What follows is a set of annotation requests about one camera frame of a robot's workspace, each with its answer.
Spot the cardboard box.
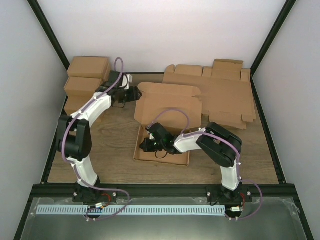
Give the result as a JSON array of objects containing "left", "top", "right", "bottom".
[
  {"left": 67, "top": 56, "right": 112, "bottom": 80},
  {"left": 64, "top": 76, "right": 103, "bottom": 98},
  {"left": 64, "top": 95, "right": 92, "bottom": 116},
  {"left": 133, "top": 82, "right": 202, "bottom": 166}
]

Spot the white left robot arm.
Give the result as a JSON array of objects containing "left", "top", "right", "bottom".
[{"left": 55, "top": 71, "right": 142, "bottom": 202}]

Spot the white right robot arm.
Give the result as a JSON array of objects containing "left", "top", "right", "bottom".
[{"left": 139, "top": 122, "right": 243, "bottom": 202}]

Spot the stack of flat cardboard sheets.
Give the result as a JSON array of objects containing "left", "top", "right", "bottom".
[{"left": 163, "top": 64, "right": 257, "bottom": 130}]

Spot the upright cardboard sheet at back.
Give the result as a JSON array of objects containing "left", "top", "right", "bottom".
[{"left": 211, "top": 59, "right": 244, "bottom": 82}]

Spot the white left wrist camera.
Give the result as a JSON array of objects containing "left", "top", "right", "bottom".
[{"left": 120, "top": 74, "right": 133, "bottom": 90}]

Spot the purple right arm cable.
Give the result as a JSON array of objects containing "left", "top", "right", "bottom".
[{"left": 146, "top": 108, "right": 264, "bottom": 221}]

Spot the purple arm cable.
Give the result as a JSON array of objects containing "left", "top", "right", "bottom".
[
  {"left": 61, "top": 57, "right": 131, "bottom": 208},
  {"left": 146, "top": 108, "right": 264, "bottom": 221}
]

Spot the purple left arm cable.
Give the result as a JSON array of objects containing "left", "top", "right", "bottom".
[{"left": 61, "top": 57, "right": 131, "bottom": 208}]

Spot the light blue slotted cable duct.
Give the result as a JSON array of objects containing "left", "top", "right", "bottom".
[{"left": 36, "top": 205, "right": 226, "bottom": 216}]

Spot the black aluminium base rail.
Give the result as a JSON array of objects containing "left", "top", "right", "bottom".
[{"left": 32, "top": 183, "right": 296, "bottom": 201}]

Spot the left black frame post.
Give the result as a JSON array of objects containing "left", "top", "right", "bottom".
[{"left": 27, "top": 0, "right": 70, "bottom": 70}]

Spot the black frame post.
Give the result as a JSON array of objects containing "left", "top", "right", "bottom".
[
  {"left": 27, "top": 0, "right": 70, "bottom": 70},
  {"left": 250, "top": 0, "right": 297, "bottom": 72}
]

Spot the right black frame post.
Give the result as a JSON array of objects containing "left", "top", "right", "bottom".
[{"left": 250, "top": 0, "right": 297, "bottom": 72}]

